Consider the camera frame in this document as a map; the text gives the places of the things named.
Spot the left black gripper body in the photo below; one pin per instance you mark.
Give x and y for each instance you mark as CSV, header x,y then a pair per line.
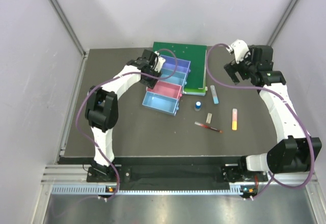
x,y
144,81

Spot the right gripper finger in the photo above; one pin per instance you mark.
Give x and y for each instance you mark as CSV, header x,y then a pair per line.
x,y
229,69
234,79

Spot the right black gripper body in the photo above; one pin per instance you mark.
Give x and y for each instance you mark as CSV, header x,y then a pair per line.
x,y
244,68

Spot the light blue tray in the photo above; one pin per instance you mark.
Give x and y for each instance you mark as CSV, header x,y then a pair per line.
x,y
161,103
178,78

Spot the light green folder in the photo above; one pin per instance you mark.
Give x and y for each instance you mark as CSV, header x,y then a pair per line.
x,y
196,79

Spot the purple plastic tray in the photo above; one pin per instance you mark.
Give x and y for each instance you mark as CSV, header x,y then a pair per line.
x,y
182,65

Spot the pink plastic tray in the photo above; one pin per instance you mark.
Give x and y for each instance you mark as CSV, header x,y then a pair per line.
x,y
167,89

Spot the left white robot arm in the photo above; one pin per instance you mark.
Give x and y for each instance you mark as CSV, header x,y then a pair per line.
x,y
102,106

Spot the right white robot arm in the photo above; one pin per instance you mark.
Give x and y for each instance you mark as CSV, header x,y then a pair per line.
x,y
295,150

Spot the blue grey eraser stick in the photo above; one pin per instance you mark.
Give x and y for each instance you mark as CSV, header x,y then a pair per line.
x,y
214,94

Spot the blue cap bottle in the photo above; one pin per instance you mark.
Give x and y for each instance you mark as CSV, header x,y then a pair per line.
x,y
198,105

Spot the small grey eraser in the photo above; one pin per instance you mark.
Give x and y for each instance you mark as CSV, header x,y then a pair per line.
x,y
209,117

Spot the red pen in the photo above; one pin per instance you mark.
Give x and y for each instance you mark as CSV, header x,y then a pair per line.
x,y
208,127

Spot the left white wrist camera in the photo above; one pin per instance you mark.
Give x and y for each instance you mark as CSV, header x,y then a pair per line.
x,y
159,62

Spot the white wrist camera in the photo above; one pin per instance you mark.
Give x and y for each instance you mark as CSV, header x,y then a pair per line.
x,y
159,62
239,48

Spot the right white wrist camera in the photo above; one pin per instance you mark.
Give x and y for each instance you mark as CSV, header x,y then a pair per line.
x,y
239,48

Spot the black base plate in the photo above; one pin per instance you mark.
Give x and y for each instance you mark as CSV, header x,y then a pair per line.
x,y
176,173

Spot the grey cable duct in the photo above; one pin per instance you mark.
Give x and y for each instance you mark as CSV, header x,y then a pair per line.
x,y
108,189

